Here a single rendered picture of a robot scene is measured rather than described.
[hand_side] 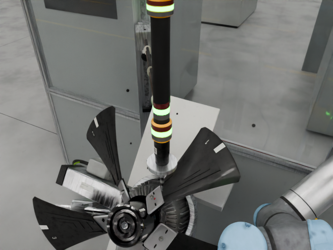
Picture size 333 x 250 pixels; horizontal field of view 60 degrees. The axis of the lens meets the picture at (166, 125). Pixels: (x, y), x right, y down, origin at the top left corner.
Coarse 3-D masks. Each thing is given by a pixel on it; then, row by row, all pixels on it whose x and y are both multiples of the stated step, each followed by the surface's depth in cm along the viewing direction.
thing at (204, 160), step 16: (208, 128) 87; (192, 144) 89; (208, 144) 84; (224, 144) 80; (192, 160) 84; (208, 160) 80; (224, 160) 77; (176, 176) 84; (192, 176) 80; (208, 176) 77; (224, 176) 74; (240, 176) 73; (176, 192) 79; (192, 192) 76
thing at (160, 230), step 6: (156, 228) 85; (162, 228) 86; (168, 228) 86; (150, 234) 84; (156, 234) 84; (162, 234) 84; (168, 234) 84; (174, 234) 85; (150, 240) 82; (156, 240) 82; (168, 240) 83; (150, 246) 81; (156, 246) 81; (162, 246) 81
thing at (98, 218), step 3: (96, 216) 88; (99, 216) 87; (102, 216) 87; (105, 216) 87; (96, 219) 89; (99, 219) 88; (105, 219) 88; (99, 222) 90; (102, 222) 90; (105, 222) 89; (102, 225) 91; (105, 225) 90; (105, 228) 92
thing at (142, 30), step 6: (138, 24) 113; (144, 24) 113; (150, 24) 113; (138, 30) 107; (144, 30) 107; (150, 30) 107; (138, 36) 107; (144, 36) 107; (150, 36) 107; (138, 42) 108; (150, 42) 109; (138, 48) 109
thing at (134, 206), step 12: (120, 204) 82; (132, 204) 82; (144, 204) 86; (108, 216) 82; (120, 216) 81; (132, 216) 80; (144, 216) 80; (156, 216) 89; (108, 228) 82; (120, 228) 82; (132, 228) 80; (144, 228) 79; (120, 240) 81; (132, 240) 79; (144, 240) 89
